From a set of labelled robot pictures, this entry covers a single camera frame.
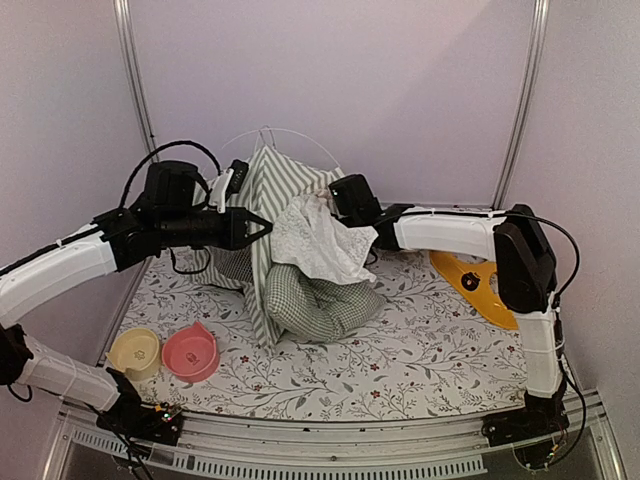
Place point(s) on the green checked cushion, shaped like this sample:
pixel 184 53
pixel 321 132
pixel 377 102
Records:
pixel 317 310

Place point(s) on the aluminium frame post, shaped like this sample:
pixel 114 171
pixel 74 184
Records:
pixel 126 35
pixel 532 64

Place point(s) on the pink pet bowl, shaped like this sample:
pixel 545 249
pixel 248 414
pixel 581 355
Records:
pixel 191 354

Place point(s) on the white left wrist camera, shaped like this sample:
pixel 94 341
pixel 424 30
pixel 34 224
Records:
pixel 227 184

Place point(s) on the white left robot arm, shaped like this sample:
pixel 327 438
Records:
pixel 50 276

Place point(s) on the floral table mat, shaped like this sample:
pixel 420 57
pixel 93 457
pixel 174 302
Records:
pixel 427 352

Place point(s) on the aluminium frame post right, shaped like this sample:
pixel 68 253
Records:
pixel 532 64

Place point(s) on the cream pet bowl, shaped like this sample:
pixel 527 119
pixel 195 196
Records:
pixel 136 353

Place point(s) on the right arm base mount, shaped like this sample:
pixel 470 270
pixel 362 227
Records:
pixel 521 425

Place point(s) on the front aluminium rail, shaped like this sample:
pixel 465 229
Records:
pixel 219 447

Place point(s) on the green striped pet tent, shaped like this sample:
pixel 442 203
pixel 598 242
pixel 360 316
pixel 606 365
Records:
pixel 295 198

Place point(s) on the yellow double pet bowl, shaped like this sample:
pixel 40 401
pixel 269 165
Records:
pixel 477 284

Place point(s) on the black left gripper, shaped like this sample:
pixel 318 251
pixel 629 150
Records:
pixel 236 234

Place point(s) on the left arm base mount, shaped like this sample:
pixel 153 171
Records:
pixel 131 418

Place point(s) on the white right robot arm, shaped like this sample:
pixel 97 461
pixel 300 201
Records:
pixel 500 261

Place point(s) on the aluminium frame post left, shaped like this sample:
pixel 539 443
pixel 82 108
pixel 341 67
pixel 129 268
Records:
pixel 126 35

